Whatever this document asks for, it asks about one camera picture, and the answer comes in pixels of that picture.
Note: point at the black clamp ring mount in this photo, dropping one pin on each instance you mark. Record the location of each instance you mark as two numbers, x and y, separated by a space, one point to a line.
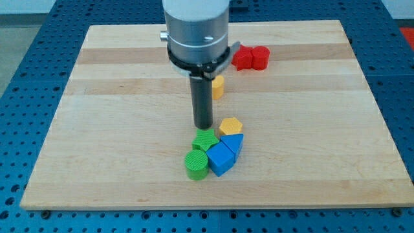
207 71

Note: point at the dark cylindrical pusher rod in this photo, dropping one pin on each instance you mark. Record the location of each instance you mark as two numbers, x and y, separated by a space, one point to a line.
201 97

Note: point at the yellow heart block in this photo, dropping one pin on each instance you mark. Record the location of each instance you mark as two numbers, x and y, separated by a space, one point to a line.
218 87

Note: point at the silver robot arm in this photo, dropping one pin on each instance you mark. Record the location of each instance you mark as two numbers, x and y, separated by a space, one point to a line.
197 44

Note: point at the yellow hexagon block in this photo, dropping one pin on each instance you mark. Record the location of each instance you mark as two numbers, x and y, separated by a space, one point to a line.
230 126

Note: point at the red star block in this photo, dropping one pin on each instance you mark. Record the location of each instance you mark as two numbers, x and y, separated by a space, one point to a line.
242 59

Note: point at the green star block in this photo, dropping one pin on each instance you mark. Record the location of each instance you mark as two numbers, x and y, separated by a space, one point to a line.
204 140

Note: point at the red cylinder block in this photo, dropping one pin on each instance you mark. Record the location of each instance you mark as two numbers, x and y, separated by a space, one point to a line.
260 57

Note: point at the blue triangle block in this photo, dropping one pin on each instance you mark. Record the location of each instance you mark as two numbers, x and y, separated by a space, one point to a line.
234 143

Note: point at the green cylinder block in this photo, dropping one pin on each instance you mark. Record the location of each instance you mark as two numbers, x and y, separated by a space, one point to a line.
196 163

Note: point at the blue cube block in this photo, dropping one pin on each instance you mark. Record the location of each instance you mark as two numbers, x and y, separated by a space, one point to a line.
220 158

